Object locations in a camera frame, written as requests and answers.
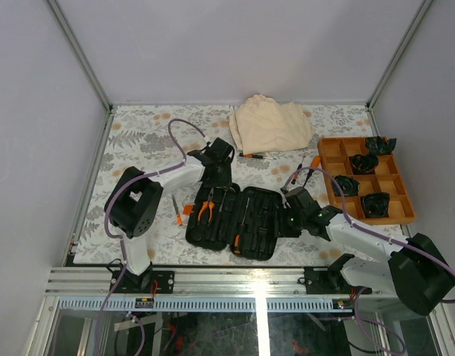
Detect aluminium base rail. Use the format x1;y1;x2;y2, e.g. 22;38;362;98
45;265;399;312

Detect orange black needle-nose pliers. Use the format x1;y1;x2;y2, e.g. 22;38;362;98
197;188;215;226

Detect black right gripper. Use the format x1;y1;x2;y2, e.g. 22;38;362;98
266;204;306;238

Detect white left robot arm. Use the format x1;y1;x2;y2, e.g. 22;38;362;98
104;138;235;293

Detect floral table mat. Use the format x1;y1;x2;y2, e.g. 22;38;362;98
73;103;413;266

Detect dark tape roll bottom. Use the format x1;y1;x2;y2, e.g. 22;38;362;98
361;192;390;218

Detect small precision screwdriver by bag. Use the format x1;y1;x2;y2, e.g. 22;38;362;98
238;153;276;160

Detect dark green tool case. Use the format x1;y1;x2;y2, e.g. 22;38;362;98
185;184;286;261

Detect cream cloth bag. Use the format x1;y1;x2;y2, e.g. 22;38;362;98
229;94;313;154

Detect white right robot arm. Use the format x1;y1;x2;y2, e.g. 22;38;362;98
285;187;455;316

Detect orange handled long screwdriver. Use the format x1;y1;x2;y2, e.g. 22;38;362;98
302;156;321;188

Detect steel claw hammer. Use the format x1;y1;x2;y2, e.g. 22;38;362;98
217;187;236;213

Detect large black orange screwdriver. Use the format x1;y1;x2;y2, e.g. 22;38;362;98
233;197;250;254

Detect dark tape roll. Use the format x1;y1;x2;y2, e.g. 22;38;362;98
333;175;360;197
361;192;390;218
365;136;397;156
350;154;379;175

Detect orange utility knife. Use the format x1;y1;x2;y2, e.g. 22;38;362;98
171;194;183;226

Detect dark tape roll top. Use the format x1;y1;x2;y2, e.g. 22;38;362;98
365;136;397;156

